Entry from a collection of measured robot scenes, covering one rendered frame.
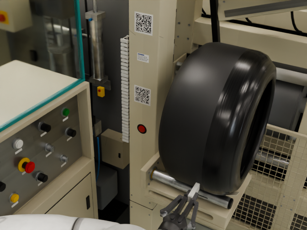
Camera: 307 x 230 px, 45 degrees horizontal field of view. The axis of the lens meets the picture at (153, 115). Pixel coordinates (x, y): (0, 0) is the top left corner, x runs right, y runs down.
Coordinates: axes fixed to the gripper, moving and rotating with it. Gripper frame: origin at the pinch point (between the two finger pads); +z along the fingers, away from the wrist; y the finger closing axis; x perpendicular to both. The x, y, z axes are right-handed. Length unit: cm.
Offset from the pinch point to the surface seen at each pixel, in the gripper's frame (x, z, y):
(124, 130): 4.0, 20.5, 41.9
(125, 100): -11.2, 22.5, 41.5
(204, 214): 21.7, 8.7, -1.4
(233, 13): -38, 64, 12
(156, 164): 12.5, 16.2, 23.9
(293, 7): -44, 65, -10
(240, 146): -19.1, 8.9, -11.5
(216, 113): -29.3, 9.2, -2.6
